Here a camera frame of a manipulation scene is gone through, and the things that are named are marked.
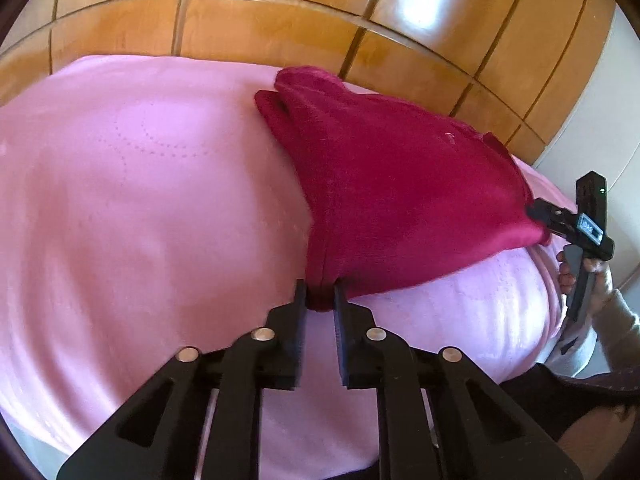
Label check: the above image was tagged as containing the magenta small garment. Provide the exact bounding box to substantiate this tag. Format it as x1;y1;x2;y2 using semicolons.
255;66;550;311

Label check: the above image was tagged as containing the person's right hand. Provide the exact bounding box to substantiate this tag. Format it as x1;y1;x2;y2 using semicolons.
556;252;614;318

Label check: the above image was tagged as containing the wooden panelled wardrobe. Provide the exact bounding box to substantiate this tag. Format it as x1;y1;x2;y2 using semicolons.
1;0;615;162

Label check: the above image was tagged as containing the pink bed sheet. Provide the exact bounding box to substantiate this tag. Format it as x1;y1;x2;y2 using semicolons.
1;55;563;479

